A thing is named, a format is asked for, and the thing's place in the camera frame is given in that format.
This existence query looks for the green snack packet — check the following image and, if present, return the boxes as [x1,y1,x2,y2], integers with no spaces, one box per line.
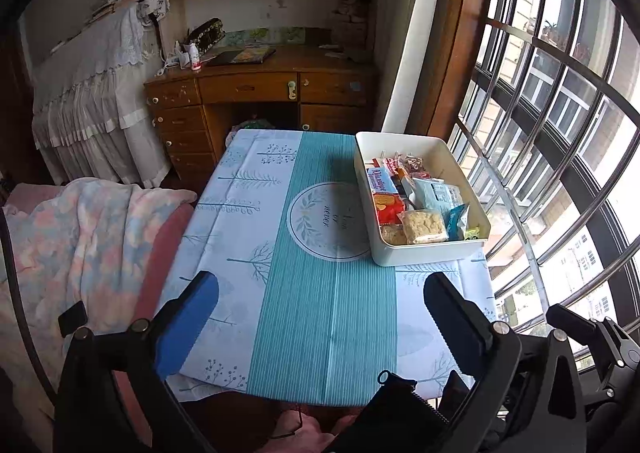
[464,226,480,239]

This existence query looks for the clear bag puffed rice cake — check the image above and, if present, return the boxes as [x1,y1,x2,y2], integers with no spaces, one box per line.
[398,209,448,245]

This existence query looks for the blue white rice cracker packet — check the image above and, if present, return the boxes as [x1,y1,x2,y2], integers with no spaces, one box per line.
[446,202,470,241]

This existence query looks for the large light blue snack bag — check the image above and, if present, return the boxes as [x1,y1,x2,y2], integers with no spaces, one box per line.
[413,178,464,214]

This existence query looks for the red blue biscuit packet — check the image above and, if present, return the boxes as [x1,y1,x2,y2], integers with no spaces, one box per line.
[367,167,405,225]

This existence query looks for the clear bag yellow crackers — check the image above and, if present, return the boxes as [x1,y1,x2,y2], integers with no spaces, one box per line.
[380,224,407,246]

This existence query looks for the red label nut packet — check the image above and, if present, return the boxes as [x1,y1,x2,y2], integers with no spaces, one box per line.
[398,154,431,179]

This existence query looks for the orange white snack bar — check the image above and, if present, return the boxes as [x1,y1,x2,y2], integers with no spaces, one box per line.
[393,167,414,207]

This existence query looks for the blue patterned tablecloth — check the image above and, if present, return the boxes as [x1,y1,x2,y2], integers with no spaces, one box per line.
[163,129,495,407]

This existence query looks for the pastel floral blanket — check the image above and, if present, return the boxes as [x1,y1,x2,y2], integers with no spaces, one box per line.
[3,178,196,385]

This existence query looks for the white plastic storage bin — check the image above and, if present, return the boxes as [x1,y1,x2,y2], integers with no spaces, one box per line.
[354,131,491,267]

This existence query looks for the metal window grille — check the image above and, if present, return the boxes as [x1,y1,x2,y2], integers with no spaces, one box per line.
[449,0,639,335]

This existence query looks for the white plastic bag bin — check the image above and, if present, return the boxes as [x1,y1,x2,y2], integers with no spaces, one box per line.
[224,119,273,146]

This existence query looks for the white red bottle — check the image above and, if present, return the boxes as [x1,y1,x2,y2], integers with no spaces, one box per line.
[188,42,202,72]

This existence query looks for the wooden desk with drawers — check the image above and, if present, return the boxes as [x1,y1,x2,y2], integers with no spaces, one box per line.
[144,46,378,193]

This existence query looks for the book on desk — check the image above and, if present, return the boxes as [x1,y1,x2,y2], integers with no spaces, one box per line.
[206,46,276,66]

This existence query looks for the dark patterned pencil case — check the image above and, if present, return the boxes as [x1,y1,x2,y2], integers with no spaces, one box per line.
[186,17,226,54]

